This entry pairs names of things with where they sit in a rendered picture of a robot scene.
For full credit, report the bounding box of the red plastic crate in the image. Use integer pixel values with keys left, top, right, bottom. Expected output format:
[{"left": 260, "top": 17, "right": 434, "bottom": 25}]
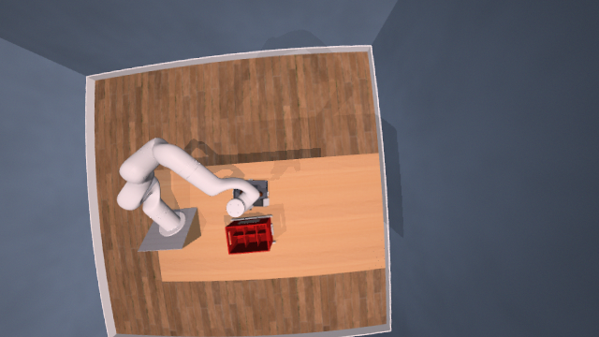
[{"left": 226, "top": 217, "right": 271, "bottom": 255}]

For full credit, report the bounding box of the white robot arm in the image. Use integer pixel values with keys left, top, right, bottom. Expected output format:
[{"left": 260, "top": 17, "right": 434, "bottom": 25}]
[{"left": 117, "top": 138, "right": 270, "bottom": 236}]

